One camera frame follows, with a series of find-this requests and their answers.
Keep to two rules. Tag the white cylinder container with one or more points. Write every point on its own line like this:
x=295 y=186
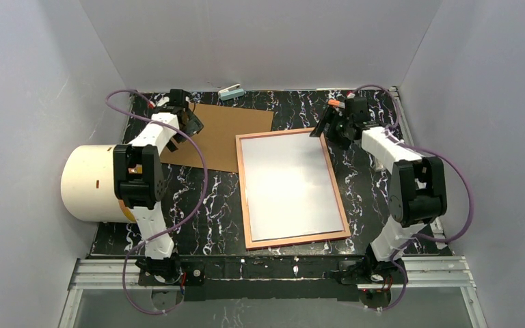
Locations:
x=87 y=186

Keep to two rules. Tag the orange grey marker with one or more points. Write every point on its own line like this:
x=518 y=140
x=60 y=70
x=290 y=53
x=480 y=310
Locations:
x=336 y=103

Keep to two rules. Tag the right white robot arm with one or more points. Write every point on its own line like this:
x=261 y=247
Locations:
x=416 y=191

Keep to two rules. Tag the landscape photo print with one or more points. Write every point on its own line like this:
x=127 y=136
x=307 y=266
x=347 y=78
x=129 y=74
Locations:
x=289 y=185

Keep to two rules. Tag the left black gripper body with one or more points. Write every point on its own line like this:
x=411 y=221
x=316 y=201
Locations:
x=190 y=121

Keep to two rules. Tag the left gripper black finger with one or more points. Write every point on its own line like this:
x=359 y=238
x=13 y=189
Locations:
x=174 y=141
x=194 y=125

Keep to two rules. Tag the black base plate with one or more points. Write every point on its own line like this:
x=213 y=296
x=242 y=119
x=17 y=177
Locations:
x=206 y=278

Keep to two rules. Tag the brown cardboard backing board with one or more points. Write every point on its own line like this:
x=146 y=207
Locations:
x=221 y=126

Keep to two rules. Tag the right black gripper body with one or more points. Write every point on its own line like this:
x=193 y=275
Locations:
x=333 y=125

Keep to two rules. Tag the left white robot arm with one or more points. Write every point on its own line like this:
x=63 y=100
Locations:
x=139 y=182

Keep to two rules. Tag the light blue stapler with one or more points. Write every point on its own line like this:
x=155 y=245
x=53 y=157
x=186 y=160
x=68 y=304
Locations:
x=232 y=92

